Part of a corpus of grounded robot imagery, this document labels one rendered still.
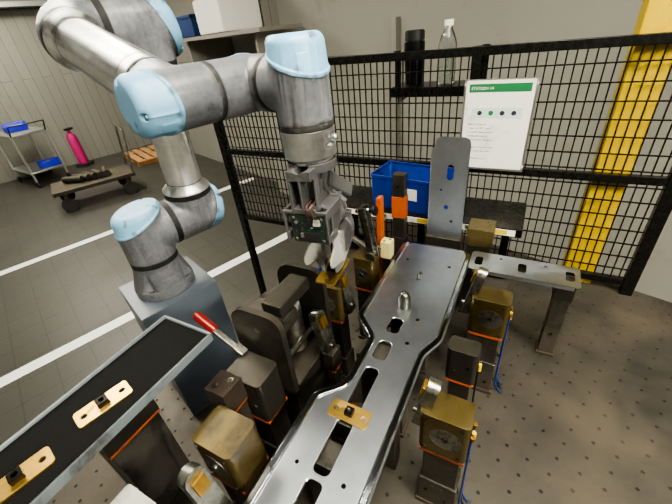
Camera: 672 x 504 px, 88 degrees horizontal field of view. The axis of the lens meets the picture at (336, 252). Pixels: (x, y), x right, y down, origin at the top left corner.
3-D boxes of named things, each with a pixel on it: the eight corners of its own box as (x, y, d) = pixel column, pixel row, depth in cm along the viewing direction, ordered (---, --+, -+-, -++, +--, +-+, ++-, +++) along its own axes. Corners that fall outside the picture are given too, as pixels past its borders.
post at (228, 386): (267, 498, 85) (223, 397, 63) (251, 488, 87) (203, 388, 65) (279, 477, 88) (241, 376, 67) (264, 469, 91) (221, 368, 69)
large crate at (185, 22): (227, 33, 363) (222, 11, 352) (195, 36, 343) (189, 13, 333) (206, 36, 393) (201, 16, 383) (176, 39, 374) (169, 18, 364)
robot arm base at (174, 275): (129, 286, 96) (113, 256, 91) (181, 261, 105) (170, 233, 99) (148, 310, 87) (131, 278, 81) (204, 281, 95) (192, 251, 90)
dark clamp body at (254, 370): (291, 485, 87) (257, 390, 66) (254, 464, 92) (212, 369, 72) (306, 458, 92) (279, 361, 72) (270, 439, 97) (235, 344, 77)
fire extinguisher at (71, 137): (92, 161, 648) (74, 125, 612) (96, 164, 629) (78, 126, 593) (75, 166, 632) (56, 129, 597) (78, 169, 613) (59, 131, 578)
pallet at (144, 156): (182, 155, 622) (180, 150, 617) (141, 168, 582) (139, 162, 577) (161, 147, 689) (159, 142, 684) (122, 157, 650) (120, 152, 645)
